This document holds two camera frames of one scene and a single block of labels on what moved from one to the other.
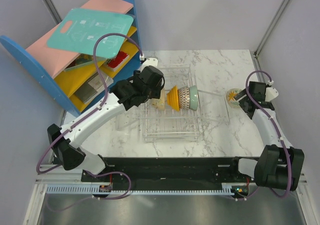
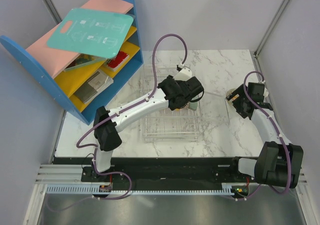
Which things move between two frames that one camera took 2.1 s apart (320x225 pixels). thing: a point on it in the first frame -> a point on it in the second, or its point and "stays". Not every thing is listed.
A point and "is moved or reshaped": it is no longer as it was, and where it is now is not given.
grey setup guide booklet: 92,87 stays
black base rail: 137,171 stays
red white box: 121,57 stays
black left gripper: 156,93 -> 178,82
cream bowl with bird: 158,104 is moved or reshaped
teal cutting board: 78,30 stays
